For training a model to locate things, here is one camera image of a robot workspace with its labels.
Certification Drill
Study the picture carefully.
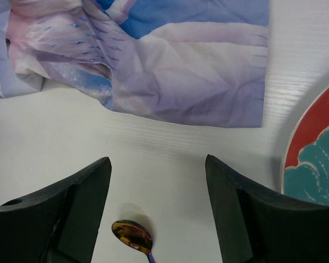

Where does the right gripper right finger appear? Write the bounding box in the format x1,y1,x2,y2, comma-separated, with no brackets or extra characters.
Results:
205,155,329,262

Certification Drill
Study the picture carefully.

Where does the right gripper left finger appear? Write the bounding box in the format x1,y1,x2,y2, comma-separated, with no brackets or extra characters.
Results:
0,157,111,262

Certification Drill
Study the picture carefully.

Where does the red and blue plate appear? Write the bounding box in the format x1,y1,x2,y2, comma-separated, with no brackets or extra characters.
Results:
281,87,329,206

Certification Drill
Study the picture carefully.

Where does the blue princess print cloth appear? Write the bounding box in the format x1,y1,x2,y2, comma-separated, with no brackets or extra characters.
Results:
0,0,269,128

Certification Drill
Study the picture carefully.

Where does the iridescent spoon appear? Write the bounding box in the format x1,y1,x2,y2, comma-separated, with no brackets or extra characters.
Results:
111,219,156,263

